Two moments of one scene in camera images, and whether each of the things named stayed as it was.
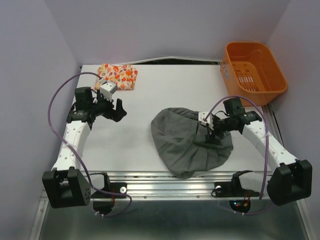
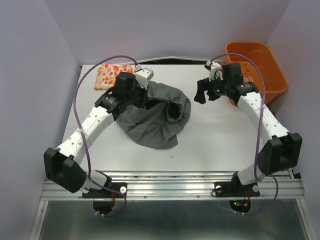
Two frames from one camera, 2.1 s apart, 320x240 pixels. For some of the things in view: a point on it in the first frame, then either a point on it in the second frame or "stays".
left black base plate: x=112 y=187 stays
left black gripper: x=116 y=115 → x=145 y=98
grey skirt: x=181 y=141 → x=153 y=123
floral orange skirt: x=124 y=76 stays
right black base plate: x=232 y=189 stays
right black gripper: x=209 y=137 → x=203 y=85
